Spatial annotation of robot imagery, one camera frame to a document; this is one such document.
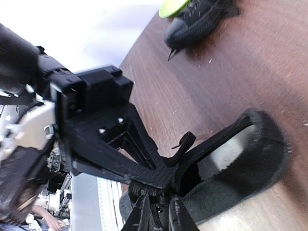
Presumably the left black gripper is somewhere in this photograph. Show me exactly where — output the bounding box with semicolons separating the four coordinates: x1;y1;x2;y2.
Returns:
49;65;171;189

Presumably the aluminium front rail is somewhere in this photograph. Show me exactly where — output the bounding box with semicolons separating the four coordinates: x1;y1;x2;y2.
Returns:
70;173;124;231

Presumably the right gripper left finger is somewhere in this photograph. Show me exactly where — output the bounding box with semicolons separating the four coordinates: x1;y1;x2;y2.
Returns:
122;195;151;231

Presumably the green plate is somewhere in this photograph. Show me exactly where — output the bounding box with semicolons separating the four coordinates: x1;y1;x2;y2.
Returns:
158;0;189;18

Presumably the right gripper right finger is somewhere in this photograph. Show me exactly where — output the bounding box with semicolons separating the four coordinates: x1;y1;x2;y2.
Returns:
168;196;199;231

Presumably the black sneaker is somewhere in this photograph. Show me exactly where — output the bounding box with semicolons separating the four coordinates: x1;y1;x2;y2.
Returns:
164;0;241;61
119;109;289;231

